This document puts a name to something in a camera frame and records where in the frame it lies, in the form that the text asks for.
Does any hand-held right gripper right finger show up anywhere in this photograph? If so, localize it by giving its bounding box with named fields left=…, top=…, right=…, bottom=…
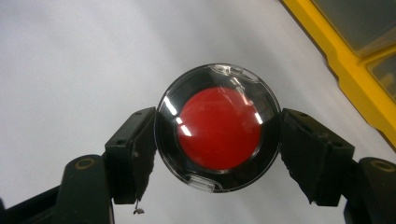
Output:
left=278, top=107, right=356, bottom=207

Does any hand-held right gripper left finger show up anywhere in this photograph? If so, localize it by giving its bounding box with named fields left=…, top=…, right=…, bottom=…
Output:
left=104, top=106, right=158, bottom=206

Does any round red and black case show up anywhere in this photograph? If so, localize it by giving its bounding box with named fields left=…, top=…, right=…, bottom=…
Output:
left=154, top=63, right=283, bottom=194

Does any yellow drawer organizer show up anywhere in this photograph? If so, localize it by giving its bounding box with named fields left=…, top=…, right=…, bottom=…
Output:
left=279, top=0, right=396, bottom=151

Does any white board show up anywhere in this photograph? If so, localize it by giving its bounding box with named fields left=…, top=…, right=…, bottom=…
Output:
left=0, top=0, right=396, bottom=224

